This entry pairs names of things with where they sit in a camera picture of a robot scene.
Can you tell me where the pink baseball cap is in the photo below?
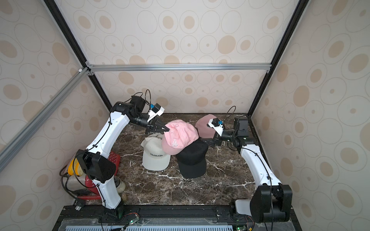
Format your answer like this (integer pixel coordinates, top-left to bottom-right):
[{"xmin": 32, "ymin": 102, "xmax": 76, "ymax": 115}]
[
  {"xmin": 195, "ymin": 114, "xmax": 216, "ymax": 139},
  {"xmin": 162, "ymin": 119, "xmax": 199, "ymax": 156}
]

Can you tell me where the black cap front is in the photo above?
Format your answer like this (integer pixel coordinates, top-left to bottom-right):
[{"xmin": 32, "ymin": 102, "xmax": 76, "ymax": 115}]
[{"xmin": 175, "ymin": 139, "xmax": 209, "ymax": 179}]

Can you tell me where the white cap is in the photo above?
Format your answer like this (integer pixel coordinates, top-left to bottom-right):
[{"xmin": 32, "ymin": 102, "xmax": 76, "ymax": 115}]
[{"xmin": 141, "ymin": 133, "xmax": 171, "ymax": 171}]

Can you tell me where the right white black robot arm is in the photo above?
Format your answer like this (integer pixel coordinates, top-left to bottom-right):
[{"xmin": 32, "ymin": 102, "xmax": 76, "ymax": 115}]
[{"xmin": 196, "ymin": 115, "xmax": 293, "ymax": 223}]

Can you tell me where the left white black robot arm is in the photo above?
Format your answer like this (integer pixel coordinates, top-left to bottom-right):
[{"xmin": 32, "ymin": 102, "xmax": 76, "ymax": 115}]
[{"xmin": 76, "ymin": 95, "xmax": 169, "ymax": 211}]

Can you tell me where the small glass jar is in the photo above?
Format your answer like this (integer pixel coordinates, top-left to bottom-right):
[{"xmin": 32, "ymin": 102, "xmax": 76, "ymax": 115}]
[{"xmin": 114, "ymin": 176, "xmax": 126, "ymax": 194}]

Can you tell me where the small round brown bottle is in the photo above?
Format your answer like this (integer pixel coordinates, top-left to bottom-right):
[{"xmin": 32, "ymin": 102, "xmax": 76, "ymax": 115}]
[{"xmin": 121, "ymin": 193, "xmax": 127, "ymax": 201}]

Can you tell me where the small circuit board with led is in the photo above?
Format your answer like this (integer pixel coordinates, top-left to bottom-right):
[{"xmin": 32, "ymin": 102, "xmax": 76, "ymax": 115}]
[{"xmin": 124, "ymin": 213, "xmax": 140, "ymax": 228}]

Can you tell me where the left yellow toast slice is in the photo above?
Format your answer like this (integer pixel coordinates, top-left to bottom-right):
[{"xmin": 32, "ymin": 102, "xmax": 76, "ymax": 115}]
[{"xmin": 67, "ymin": 157, "xmax": 80, "ymax": 176}]

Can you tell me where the red silver toaster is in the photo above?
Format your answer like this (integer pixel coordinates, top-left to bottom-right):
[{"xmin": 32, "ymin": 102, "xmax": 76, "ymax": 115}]
[{"xmin": 60, "ymin": 150, "xmax": 120, "ymax": 201}]

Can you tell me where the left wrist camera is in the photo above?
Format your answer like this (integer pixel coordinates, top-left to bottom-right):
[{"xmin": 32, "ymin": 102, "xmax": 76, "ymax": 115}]
[{"xmin": 147, "ymin": 104, "xmax": 164, "ymax": 122}]

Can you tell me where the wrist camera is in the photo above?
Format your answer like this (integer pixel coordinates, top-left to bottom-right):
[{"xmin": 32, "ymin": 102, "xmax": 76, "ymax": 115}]
[
  {"xmin": 207, "ymin": 118, "xmax": 224, "ymax": 136},
  {"xmin": 147, "ymin": 104, "xmax": 164, "ymax": 122}
]

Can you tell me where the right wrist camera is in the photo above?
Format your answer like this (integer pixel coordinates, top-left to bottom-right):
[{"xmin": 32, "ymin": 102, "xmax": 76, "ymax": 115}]
[{"xmin": 207, "ymin": 118, "xmax": 224, "ymax": 136}]

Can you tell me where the horizontal aluminium rail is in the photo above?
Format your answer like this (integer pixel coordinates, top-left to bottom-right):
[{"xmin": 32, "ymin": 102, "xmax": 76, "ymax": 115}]
[{"xmin": 87, "ymin": 63, "xmax": 271, "ymax": 72}]

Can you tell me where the black toaster power cable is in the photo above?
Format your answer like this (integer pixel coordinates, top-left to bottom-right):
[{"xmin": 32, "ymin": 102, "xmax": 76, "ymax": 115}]
[{"xmin": 59, "ymin": 164, "xmax": 87, "ymax": 211}]

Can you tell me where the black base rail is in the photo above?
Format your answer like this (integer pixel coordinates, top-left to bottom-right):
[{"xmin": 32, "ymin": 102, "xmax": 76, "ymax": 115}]
[{"xmin": 53, "ymin": 205, "xmax": 302, "ymax": 231}]

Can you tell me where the black left frame post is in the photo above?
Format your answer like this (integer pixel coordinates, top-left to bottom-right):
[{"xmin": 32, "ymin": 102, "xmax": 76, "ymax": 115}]
[{"xmin": 43, "ymin": 0, "xmax": 112, "ymax": 110}]

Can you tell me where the black frame post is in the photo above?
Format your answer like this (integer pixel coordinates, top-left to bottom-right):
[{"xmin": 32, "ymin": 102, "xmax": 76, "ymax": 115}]
[
  {"xmin": 247, "ymin": 0, "xmax": 309, "ymax": 117},
  {"xmin": 43, "ymin": 0, "xmax": 112, "ymax": 110}
]

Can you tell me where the left diagonal aluminium rail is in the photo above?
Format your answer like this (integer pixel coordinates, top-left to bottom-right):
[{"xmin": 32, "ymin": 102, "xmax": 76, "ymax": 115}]
[{"xmin": 1, "ymin": 67, "xmax": 89, "ymax": 171}]

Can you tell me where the black right frame post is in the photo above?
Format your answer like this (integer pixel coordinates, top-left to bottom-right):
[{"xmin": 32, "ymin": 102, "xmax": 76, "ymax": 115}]
[{"xmin": 247, "ymin": 0, "xmax": 309, "ymax": 117}]

